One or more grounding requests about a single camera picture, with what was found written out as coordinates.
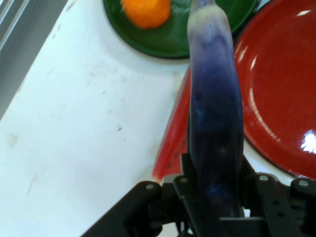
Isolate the dark green enamel plate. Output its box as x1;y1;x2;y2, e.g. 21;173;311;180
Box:
103;0;260;59

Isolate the orange toy mandarin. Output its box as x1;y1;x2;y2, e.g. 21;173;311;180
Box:
121;0;171;29

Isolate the red toy watermelon slice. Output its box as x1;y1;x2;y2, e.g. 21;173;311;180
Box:
152;66;192;183

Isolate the purple toy eggplant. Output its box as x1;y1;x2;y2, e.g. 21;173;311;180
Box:
186;0;245;218

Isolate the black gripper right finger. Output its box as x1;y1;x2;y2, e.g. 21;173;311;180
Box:
238;155;316;237

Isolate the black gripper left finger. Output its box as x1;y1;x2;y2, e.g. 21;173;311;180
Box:
79;153;220;237

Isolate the red enamel plate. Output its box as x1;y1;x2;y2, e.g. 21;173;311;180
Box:
234;0;316;181

